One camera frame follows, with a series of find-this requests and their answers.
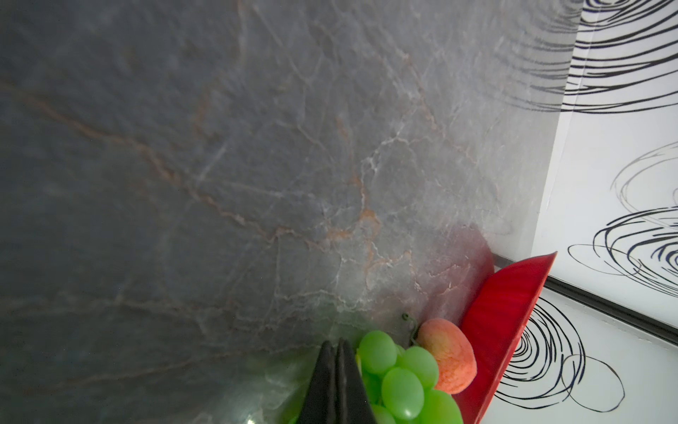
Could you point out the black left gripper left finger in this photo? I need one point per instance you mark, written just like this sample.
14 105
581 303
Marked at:
319 402

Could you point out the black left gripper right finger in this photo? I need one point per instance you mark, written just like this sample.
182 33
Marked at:
351 405

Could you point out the green fake grape bunch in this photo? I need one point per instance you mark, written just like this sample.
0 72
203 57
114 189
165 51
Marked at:
400 382

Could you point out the red flower-shaped fruit bowl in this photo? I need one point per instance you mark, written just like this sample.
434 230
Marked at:
494 324

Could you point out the fake peach near bowl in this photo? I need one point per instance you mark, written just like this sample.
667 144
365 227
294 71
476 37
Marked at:
453 353

